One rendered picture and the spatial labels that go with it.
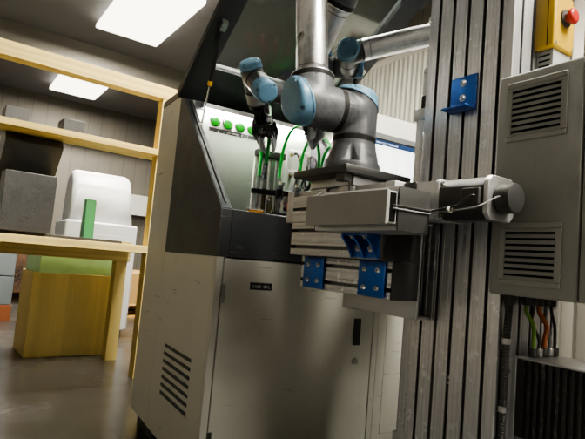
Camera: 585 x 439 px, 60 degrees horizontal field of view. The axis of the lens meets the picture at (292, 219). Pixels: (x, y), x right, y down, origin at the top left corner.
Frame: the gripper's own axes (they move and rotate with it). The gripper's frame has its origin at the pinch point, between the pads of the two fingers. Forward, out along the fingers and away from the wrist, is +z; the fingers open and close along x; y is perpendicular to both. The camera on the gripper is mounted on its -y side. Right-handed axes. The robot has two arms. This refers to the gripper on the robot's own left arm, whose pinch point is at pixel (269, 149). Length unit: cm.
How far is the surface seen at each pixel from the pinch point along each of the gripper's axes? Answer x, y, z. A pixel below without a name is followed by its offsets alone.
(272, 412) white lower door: -10, 70, 61
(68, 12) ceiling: -197, -343, 15
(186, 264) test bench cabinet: -36, 27, 27
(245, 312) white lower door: -14, 52, 30
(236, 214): -11.9, 32.3, 4.1
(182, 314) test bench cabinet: -40, 40, 40
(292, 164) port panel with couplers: 5, -41, 33
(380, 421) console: 27, 61, 92
